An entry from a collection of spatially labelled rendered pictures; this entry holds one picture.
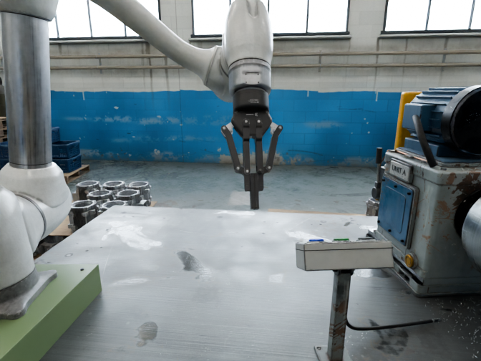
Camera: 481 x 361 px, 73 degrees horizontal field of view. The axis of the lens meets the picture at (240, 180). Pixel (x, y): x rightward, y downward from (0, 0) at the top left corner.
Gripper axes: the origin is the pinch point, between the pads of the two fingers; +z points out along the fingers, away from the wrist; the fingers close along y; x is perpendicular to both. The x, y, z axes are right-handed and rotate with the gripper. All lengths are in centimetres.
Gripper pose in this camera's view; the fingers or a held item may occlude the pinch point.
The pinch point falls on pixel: (253, 191)
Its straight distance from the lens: 64.6
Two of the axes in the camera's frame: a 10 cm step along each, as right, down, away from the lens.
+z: 0.3, 9.9, -1.6
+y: 10.0, -0.2, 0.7
